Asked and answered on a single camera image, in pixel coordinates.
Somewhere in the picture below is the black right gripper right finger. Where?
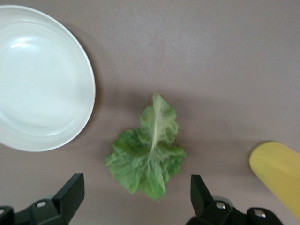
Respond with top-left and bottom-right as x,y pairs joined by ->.
186,174 -> 282,225

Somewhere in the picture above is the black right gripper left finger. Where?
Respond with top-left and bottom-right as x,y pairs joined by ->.
0,172 -> 85,225

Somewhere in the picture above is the green lettuce leaf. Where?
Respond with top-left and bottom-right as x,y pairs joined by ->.
105,92 -> 188,201

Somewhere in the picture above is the yellow mustard squeeze bottle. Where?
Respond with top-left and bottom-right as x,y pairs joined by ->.
248,140 -> 300,218

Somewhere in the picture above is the beige round plate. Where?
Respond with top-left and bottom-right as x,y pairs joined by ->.
0,5 -> 96,152

